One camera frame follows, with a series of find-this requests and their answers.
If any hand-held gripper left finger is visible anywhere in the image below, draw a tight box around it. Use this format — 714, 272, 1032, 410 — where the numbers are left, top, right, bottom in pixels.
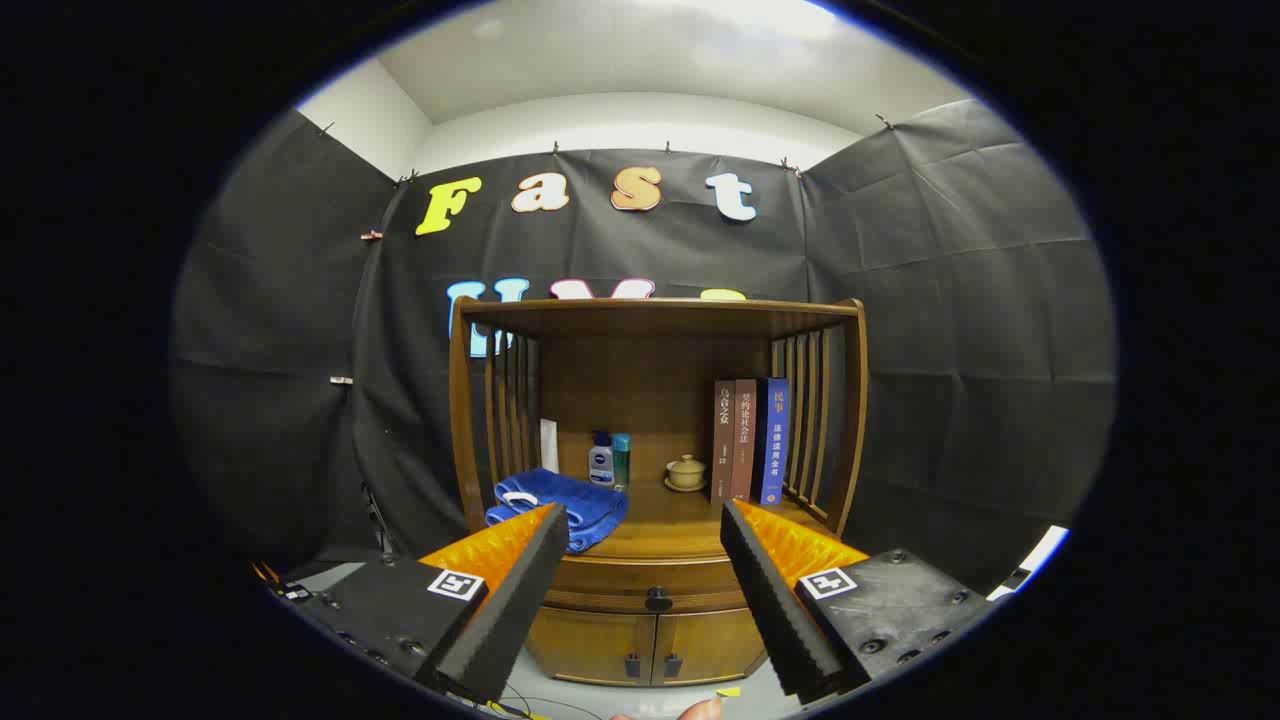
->
268, 503, 570, 704

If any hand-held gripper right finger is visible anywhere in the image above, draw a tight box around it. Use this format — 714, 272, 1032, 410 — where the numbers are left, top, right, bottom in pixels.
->
720, 499, 1004, 704

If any wooden drawer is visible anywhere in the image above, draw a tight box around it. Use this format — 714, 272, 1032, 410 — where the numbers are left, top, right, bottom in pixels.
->
545, 553, 749, 615

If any wooden cabinet door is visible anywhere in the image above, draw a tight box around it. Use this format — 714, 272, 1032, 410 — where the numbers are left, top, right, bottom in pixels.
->
527, 607, 658, 687
652, 607, 769, 687

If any wooden countertop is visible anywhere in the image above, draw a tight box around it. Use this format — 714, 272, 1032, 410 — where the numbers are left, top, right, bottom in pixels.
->
478, 478, 833, 563

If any wooden cabinet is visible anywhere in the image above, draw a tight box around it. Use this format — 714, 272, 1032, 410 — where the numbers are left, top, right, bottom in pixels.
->
447, 296, 869, 689

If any blue towel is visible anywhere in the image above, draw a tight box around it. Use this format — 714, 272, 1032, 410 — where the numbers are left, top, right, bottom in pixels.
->
485, 467, 629, 554

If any blue book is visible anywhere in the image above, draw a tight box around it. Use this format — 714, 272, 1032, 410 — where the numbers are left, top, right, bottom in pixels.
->
755, 377, 791, 506

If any reddish brown book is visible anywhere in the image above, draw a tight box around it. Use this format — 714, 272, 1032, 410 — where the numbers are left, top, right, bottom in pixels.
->
732, 378, 758, 503

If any dark brown book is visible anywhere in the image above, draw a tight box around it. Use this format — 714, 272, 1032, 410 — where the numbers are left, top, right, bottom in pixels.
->
712, 380, 738, 504

